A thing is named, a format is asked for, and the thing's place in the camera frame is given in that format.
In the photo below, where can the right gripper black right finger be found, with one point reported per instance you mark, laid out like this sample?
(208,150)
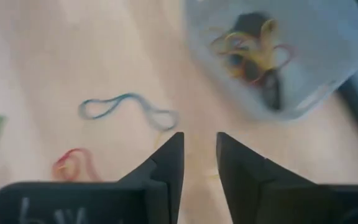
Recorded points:
(259,193)

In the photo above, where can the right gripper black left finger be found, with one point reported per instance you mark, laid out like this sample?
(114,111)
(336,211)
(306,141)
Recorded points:
(154,193)

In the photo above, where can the black wide rubber band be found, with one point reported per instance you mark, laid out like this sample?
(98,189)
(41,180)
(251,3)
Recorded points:
(272,90)
(250,23)

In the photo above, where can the blue rubber band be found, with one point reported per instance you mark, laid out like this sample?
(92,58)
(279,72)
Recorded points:
(235,59)

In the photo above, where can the teal rubber band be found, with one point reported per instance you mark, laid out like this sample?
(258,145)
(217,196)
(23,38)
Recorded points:
(129,96)

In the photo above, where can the translucent grey plastic bin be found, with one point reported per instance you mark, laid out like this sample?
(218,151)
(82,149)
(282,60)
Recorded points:
(322,46)

